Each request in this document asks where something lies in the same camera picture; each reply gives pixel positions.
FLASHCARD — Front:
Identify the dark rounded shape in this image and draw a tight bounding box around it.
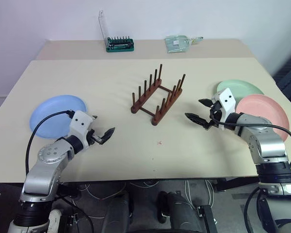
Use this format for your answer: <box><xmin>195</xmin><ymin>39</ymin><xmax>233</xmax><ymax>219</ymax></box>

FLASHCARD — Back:
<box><xmin>157</xmin><ymin>190</ymin><xmax>203</xmax><ymax>233</ymax></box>
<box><xmin>103</xmin><ymin>191</ymin><xmax>134</xmax><ymax>233</ymax></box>

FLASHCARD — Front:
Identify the blue plate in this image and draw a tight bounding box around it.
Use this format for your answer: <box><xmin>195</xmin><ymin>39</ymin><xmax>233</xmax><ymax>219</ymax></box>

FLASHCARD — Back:
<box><xmin>30</xmin><ymin>94</ymin><xmax>88</xmax><ymax>140</ymax></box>

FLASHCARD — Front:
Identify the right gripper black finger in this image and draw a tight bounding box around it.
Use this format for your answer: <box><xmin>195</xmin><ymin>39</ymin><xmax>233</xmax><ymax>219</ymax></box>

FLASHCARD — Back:
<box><xmin>198</xmin><ymin>98</ymin><xmax>216</xmax><ymax>109</ymax></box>
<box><xmin>185</xmin><ymin>113</ymin><xmax>209</xmax><ymax>129</ymax></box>

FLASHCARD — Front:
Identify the brown wooden dish rack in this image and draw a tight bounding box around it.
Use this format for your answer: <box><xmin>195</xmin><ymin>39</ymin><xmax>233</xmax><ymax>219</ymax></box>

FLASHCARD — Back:
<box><xmin>130</xmin><ymin>63</ymin><xmax>186</xmax><ymax>126</ymax></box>

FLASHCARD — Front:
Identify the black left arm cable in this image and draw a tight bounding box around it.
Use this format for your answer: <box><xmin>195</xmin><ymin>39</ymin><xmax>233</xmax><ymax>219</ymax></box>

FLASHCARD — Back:
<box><xmin>25</xmin><ymin>110</ymin><xmax>75</xmax><ymax>175</ymax></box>

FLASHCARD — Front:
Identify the clear plastic bag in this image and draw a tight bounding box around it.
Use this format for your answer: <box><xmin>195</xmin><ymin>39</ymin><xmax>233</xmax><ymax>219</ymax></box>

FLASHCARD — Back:
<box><xmin>164</xmin><ymin>34</ymin><xmax>204</xmax><ymax>53</ymax></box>

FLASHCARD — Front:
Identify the white floor cable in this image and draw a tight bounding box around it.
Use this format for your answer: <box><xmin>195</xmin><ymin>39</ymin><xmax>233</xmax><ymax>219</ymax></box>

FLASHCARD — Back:
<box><xmin>184</xmin><ymin>179</ymin><xmax>216</xmax><ymax>207</ymax></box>
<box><xmin>130</xmin><ymin>179</ymin><xmax>161</xmax><ymax>189</ymax></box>

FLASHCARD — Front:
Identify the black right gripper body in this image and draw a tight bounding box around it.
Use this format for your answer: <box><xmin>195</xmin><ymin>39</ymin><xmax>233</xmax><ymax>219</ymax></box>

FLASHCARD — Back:
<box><xmin>207</xmin><ymin>101</ymin><xmax>224</xmax><ymax>130</ymax></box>

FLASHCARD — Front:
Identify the red plate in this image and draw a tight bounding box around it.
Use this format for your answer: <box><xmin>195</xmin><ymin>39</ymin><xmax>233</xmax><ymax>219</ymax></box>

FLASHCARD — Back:
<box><xmin>235</xmin><ymin>94</ymin><xmax>290</xmax><ymax>144</ymax></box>

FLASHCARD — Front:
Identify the green plate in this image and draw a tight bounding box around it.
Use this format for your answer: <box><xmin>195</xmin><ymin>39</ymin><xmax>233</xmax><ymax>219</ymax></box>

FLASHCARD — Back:
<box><xmin>217</xmin><ymin>79</ymin><xmax>265</xmax><ymax>100</ymax></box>

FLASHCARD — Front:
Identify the black table frame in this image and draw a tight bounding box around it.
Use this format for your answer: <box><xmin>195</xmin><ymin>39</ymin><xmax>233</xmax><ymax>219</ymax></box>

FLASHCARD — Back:
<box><xmin>196</xmin><ymin>178</ymin><xmax>260</xmax><ymax>233</ymax></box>

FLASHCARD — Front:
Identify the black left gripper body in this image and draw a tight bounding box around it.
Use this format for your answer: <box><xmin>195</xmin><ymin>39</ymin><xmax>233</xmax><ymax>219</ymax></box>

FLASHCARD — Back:
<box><xmin>86</xmin><ymin>130</ymin><xmax>103</xmax><ymax>146</ymax></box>

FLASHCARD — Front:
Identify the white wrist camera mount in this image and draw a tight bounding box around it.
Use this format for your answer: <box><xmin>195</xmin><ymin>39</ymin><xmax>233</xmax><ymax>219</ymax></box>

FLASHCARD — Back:
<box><xmin>212</xmin><ymin>88</ymin><xmax>238</xmax><ymax>132</ymax></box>
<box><xmin>69</xmin><ymin>110</ymin><xmax>93</xmax><ymax>148</ymax></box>

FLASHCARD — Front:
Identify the green screwdriver bit set case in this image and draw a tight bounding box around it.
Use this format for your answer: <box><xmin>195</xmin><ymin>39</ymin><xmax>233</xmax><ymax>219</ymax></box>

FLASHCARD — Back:
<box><xmin>97</xmin><ymin>9</ymin><xmax>135</xmax><ymax>52</ymax></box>

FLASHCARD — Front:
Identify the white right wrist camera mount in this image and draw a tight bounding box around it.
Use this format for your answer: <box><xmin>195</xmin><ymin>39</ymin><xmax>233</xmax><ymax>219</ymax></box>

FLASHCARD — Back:
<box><xmin>212</xmin><ymin>88</ymin><xmax>238</xmax><ymax>132</ymax></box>

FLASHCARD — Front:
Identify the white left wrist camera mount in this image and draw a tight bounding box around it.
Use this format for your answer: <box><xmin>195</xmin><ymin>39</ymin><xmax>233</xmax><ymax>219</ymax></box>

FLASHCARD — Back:
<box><xmin>69</xmin><ymin>110</ymin><xmax>93</xmax><ymax>148</ymax></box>

